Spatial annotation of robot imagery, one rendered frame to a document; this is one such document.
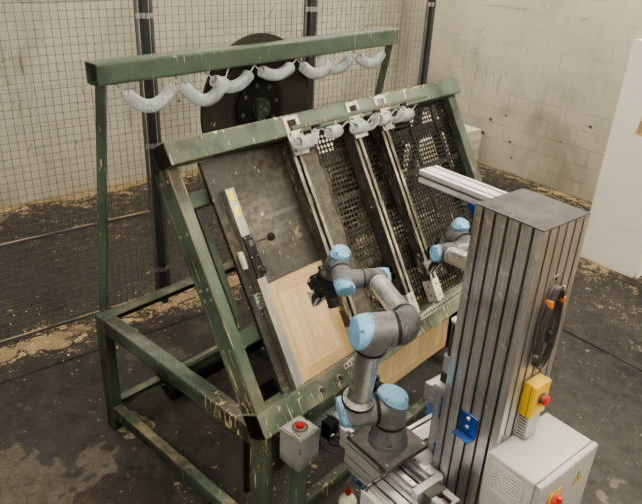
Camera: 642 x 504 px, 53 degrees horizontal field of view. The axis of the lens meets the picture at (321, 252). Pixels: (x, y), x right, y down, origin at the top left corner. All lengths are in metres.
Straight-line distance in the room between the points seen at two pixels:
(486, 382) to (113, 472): 2.38
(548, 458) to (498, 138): 6.84
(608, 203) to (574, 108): 1.97
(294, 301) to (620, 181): 4.09
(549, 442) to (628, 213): 4.28
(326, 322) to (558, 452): 1.28
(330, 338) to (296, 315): 0.23
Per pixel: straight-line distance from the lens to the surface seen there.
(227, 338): 2.77
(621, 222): 6.55
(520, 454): 2.35
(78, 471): 4.03
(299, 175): 3.12
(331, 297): 2.57
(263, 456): 2.97
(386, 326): 2.06
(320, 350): 3.11
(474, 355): 2.25
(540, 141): 8.52
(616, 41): 7.96
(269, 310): 2.91
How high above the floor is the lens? 2.77
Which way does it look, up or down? 27 degrees down
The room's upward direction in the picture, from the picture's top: 3 degrees clockwise
